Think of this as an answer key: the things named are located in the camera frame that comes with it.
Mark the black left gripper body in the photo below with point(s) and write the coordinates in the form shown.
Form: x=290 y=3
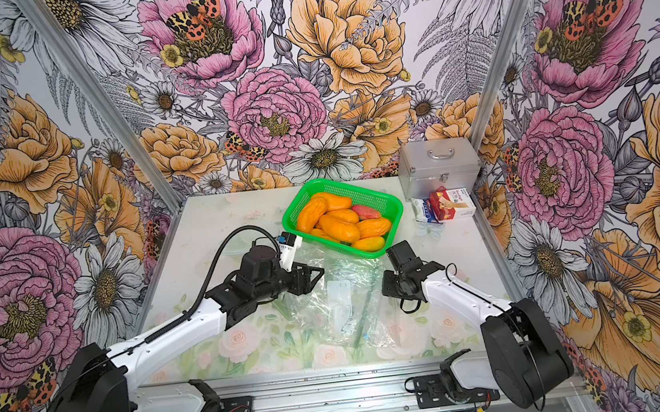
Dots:
x=279 y=283

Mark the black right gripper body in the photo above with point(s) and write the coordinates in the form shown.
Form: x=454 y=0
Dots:
x=395 y=288

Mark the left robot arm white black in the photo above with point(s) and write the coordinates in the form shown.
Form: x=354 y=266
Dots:
x=101 y=380

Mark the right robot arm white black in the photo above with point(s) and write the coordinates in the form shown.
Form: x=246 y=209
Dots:
x=524 y=358

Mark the orange mango basket front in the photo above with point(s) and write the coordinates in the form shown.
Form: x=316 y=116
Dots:
x=372 y=228

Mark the pile of clear zip bags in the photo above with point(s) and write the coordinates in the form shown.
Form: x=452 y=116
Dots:
x=347 y=307

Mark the red mango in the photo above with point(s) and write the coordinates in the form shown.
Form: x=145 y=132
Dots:
x=365 y=212

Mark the blue white small packet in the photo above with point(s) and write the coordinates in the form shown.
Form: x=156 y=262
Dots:
x=423 y=211

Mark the red white snack box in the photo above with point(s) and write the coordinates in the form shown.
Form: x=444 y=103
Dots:
x=451 y=204

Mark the green plastic basket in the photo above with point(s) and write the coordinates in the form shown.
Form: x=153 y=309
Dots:
x=340 y=198

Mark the silver metal case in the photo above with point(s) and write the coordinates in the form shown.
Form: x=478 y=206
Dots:
x=426 y=166

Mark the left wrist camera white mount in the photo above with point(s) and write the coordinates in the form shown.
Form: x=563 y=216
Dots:
x=288 y=245

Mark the aluminium front rail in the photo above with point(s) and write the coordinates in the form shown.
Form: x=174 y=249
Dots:
x=360 y=389

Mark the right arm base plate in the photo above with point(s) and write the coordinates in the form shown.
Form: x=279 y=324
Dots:
x=437 y=391

